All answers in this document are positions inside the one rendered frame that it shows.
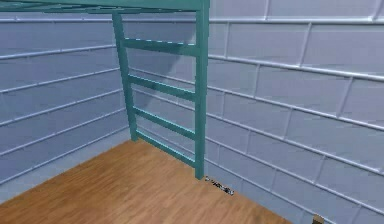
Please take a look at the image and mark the teal loft bed frame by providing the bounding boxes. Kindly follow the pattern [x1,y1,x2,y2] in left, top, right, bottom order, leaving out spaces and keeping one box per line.
[0,0,211,181]

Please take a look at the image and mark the small dark flat object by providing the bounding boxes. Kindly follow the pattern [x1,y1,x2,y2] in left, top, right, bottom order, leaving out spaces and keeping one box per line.
[204,175,235,196]

